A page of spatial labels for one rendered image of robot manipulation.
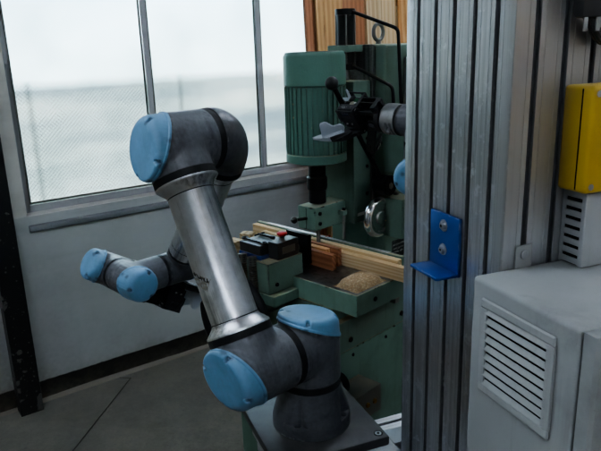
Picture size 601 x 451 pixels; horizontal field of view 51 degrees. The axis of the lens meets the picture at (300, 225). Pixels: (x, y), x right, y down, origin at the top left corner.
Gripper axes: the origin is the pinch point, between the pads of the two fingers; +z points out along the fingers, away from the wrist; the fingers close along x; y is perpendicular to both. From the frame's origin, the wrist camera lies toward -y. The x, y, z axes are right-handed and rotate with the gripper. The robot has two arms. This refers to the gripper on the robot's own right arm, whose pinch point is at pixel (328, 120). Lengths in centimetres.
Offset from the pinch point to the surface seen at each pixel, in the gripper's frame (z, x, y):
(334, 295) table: -8.6, 34.2, -30.3
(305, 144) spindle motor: 9.1, 4.2, -6.0
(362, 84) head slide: 5.3, -21.2, -6.6
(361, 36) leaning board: 115, -136, -77
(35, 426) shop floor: 136, 113, -82
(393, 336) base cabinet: -10, 27, -61
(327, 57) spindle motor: 4.2, -13.4, 9.6
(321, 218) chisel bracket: 8.7, 13.7, -27.1
